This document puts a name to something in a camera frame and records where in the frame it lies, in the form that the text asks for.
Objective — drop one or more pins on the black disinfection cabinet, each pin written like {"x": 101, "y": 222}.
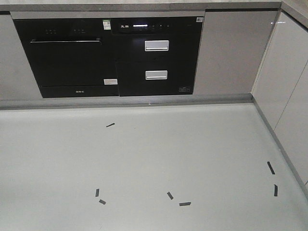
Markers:
{"x": 132, "y": 60}

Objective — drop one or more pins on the black built-in dishwasher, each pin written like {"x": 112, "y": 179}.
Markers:
{"x": 69, "y": 57}

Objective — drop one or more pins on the green energy label sticker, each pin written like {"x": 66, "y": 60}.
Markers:
{"x": 106, "y": 25}

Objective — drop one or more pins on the grey cabinet door panel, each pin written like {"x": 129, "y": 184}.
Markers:
{"x": 231, "y": 49}

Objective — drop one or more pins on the white side cabinet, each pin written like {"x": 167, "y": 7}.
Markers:
{"x": 281, "y": 91}

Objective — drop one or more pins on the lower silver drawer handle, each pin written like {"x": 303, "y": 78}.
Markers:
{"x": 156, "y": 75}

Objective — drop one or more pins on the silver drawer handle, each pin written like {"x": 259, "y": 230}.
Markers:
{"x": 156, "y": 75}
{"x": 156, "y": 45}

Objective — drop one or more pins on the upper silver drawer handle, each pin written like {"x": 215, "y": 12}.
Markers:
{"x": 156, "y": 45}

